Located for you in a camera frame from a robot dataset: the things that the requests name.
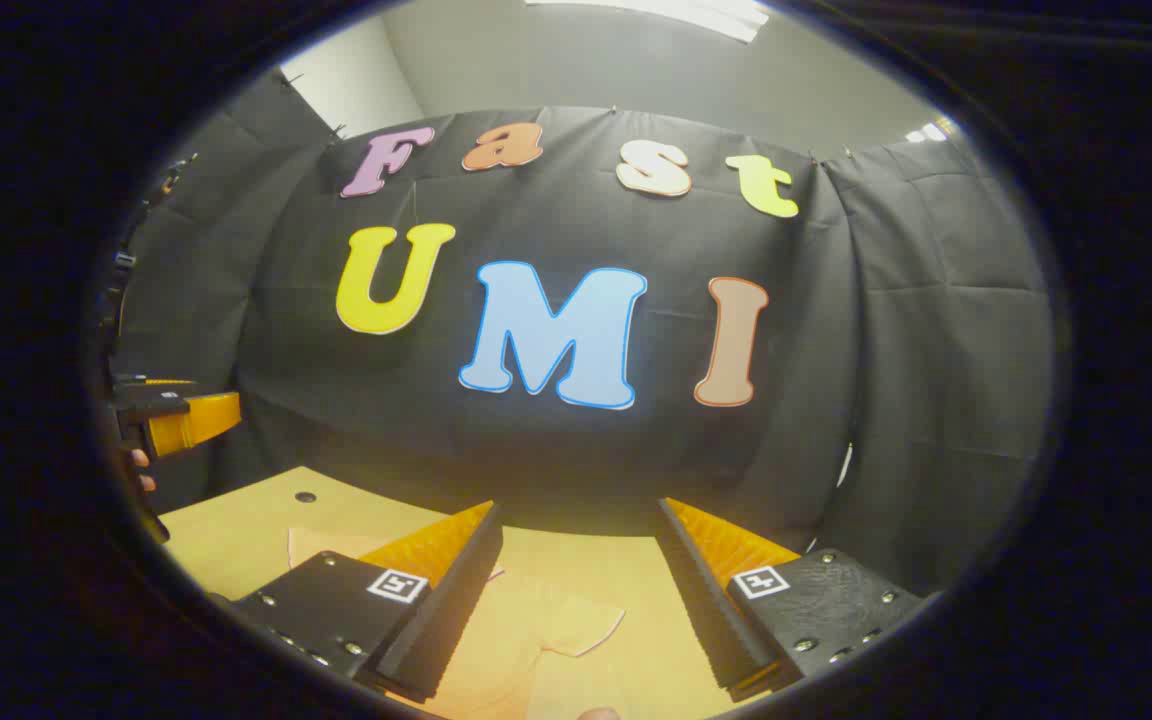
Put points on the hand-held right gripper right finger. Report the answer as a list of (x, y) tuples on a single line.
[(706, 610)]

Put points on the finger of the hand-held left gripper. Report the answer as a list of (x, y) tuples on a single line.
[(196, 422), (151, 386)]

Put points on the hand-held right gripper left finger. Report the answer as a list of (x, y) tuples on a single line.
[(446, 620)]

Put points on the orange polo T-shirt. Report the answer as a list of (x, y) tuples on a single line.
[(516, 650)]

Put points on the small ceiling light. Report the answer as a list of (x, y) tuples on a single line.
[(931, 131)]

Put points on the long ceiling light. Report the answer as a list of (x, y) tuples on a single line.
[(686, 15)]

